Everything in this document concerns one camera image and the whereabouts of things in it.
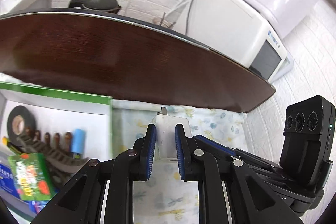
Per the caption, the black marker white cap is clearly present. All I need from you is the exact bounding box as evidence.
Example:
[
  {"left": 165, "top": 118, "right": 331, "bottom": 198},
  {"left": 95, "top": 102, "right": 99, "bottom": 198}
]
[{"left": 2, "top": 137, "right": 24, "bottom": 155}]

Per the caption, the dark wooden headboard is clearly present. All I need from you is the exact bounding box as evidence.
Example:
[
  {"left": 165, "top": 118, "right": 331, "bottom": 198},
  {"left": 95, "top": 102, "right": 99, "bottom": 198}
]
[{"left": 1, "top": 9, "right": 276, "bottom": 113}]

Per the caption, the large green open box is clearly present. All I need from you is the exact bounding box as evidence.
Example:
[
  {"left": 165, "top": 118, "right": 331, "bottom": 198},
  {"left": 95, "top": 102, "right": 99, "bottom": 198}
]
[{"left": 0, "top": 81, "right": 113, "bottom": 222}]

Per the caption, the white water dispenser appliance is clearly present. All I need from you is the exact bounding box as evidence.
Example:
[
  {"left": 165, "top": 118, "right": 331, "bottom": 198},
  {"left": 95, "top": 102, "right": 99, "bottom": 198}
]
[{"left": 173, "top": 0, "right": 318, "bottom": 82}]

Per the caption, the black electrical tape roll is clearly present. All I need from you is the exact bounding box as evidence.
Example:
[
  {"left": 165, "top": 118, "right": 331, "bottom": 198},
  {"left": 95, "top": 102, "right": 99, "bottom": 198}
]
[{"left": 7, "top": 105, "right": 36, "bottom": 147}]

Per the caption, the small green box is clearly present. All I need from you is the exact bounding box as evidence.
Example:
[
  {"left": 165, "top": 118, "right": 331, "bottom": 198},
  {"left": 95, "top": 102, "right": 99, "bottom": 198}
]
[{"left": 7, "top": 153, "right": 56, "bottom": 201}]

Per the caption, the black kettle lid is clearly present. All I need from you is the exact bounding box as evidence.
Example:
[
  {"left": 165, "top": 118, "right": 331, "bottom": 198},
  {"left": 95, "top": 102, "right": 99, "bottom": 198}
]
[{"left": 68, "top": 0, "right": 121, "bottom": 14}]

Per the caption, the white USB charger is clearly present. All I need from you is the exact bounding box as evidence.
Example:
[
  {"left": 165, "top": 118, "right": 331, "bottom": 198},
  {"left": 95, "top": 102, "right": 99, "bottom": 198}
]
[{"left": 151, "top": 107, "right": 192, "bottom": 162}]

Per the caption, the blue medicine tablet box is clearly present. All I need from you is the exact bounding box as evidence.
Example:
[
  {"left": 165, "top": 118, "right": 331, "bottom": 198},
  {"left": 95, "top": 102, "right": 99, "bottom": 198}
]
[{"left": 0, "top": 163, "right": 20, "bottom": 200}]

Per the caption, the black marker blue cap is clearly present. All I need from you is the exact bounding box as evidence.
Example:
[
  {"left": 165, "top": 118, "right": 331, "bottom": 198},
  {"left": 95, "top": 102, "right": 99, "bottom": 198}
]
[{"left": 71, "top": 128, "right": 86, "bottom": 159}]

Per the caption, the grey-brown hair claw clip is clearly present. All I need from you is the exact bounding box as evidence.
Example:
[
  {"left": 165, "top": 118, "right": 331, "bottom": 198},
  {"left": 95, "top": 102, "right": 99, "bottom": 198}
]
[{"left": 17, "top": 135, "right": 89, "bottom": 173}]

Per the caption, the blue chewing gum container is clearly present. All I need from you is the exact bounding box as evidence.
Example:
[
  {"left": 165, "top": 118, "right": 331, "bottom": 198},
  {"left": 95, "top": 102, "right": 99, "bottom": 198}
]
[{"left": 28, "top": 201, "right": 49, "bottom": 214}]

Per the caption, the brown wooden comb massager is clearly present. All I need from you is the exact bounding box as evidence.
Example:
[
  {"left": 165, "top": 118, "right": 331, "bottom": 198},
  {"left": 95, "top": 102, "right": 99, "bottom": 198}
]
[{"left": 25, "top": 127, "right": 72, "bottom": 156}]

